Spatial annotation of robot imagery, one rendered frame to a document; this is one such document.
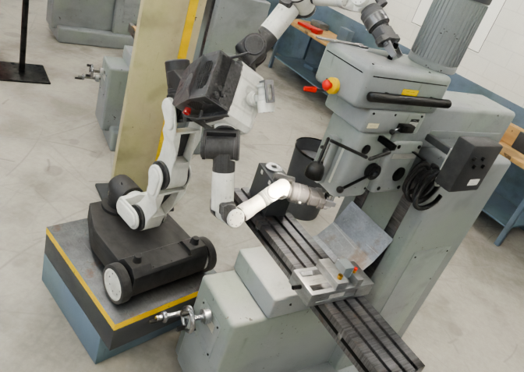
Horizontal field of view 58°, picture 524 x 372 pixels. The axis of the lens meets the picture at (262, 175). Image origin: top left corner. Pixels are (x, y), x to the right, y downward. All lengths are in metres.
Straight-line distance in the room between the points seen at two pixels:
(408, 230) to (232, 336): 0.93
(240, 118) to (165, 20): 1.55
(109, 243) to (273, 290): 0.91
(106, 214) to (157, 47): 1.20
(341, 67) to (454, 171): 0.59
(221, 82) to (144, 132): 1.82
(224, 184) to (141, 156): 1.90
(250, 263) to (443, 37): 1.25
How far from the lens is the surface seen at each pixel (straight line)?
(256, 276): 2.18
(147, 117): 3.52
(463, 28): 2.00
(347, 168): 1.91
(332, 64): 1.80
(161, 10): 3.26
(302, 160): 4.01
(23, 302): 3.05
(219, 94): 1.81
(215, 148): 1.81
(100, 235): 2.61
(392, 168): 2.07
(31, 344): 2.86
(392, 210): 2.36
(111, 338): 2.50
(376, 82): 1.71
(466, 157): 1.92
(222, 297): 2.19
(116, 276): 2.39
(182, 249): 2.58
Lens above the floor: 2.21
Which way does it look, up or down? 28 degrees down
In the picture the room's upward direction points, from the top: 19 degrees clockwise
